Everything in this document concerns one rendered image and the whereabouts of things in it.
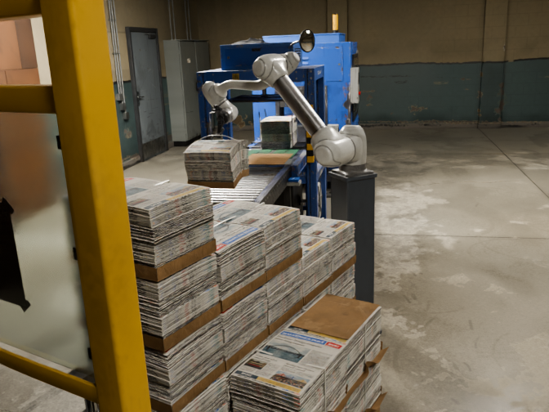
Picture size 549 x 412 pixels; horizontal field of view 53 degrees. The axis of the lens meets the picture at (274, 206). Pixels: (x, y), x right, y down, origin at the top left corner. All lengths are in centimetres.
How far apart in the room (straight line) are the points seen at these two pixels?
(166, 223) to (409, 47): 1041
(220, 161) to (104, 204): 203
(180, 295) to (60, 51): 87
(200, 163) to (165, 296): 164
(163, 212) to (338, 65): 521
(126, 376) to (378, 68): 1077
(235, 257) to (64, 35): 105
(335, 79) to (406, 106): 530
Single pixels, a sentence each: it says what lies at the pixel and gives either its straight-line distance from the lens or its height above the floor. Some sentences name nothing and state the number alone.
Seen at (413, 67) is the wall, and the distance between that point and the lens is 1181.
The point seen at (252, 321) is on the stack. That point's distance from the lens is 214.
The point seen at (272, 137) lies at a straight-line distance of 525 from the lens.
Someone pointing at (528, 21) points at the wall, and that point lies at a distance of 1207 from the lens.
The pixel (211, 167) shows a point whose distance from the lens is 324.
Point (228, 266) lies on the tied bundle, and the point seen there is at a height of 99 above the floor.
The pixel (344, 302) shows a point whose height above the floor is 60.
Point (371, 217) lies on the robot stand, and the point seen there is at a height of 75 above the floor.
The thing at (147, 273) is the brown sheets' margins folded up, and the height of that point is 109.
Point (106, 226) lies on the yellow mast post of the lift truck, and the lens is 124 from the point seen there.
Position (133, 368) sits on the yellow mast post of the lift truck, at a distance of 140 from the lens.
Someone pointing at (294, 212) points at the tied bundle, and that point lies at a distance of 229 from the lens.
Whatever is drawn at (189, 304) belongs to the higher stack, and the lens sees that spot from 180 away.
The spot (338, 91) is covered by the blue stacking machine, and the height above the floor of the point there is 119.
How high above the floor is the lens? 171
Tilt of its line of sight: 16 degrees down
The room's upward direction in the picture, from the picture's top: 2 degrees counter-clockwise
